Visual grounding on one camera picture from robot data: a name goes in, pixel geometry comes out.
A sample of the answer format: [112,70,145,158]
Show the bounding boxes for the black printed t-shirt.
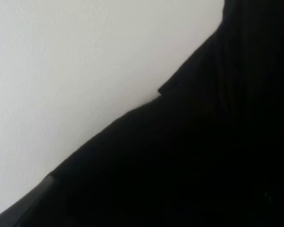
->
[0,0,284,227]

